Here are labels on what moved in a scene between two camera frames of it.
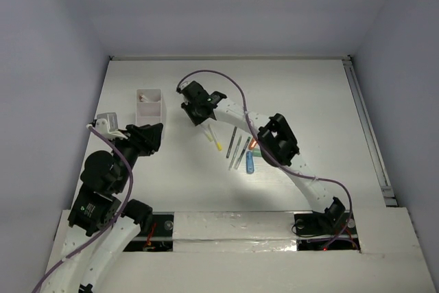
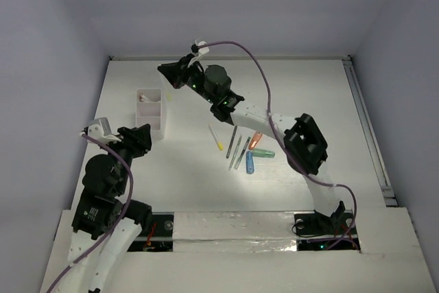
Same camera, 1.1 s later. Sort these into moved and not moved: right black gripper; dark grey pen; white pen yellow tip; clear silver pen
Moved: right black gripper
Not moved: white pen yellow tip; clear silver pen; dark grey pen
